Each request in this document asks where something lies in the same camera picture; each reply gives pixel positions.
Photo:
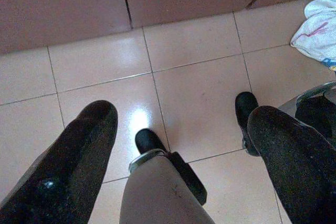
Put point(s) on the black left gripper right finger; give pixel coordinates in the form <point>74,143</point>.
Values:
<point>296,169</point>

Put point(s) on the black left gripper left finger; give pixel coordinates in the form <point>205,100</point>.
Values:
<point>65,169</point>

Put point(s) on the white printed cloth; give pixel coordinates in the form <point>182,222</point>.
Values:
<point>317,35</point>

